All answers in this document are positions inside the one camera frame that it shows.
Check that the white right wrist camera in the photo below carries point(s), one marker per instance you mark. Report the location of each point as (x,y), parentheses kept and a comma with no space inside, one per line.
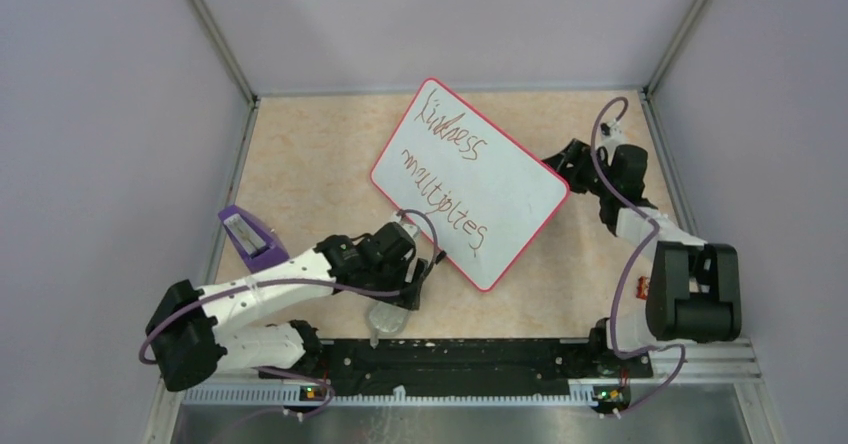
(612,134)

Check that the silver mesh eraser sponge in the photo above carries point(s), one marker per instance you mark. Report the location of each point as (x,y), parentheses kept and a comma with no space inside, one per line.
(385,321)

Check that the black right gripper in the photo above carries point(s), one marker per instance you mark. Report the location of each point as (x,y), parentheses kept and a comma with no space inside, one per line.
(576,153)

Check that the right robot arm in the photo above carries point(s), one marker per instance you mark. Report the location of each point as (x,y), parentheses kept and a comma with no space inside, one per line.
(693,292)

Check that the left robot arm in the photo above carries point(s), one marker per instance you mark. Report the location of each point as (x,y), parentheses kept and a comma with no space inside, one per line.
(195,332)

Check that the pink-framed whiteboard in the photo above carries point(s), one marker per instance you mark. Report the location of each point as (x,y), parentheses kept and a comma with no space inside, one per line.
(474,189)

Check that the red toy block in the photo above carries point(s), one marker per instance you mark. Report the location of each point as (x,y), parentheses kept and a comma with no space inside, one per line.
(643,286)

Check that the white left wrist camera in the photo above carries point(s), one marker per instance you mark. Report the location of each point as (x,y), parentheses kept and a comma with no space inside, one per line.
(407,225)

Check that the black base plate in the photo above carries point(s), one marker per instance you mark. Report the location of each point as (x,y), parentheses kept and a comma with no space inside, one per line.
(466,367)

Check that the purple box holder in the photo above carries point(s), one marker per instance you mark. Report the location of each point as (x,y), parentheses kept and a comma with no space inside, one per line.
(257,245)

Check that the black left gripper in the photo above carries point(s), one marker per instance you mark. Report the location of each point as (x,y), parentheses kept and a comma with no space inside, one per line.
(410,299)

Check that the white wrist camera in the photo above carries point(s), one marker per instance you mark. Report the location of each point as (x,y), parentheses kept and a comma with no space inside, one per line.
(407,225)
(612,134)

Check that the aluminium frame rail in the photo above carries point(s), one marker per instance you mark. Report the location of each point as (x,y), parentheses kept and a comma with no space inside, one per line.
(681,378)

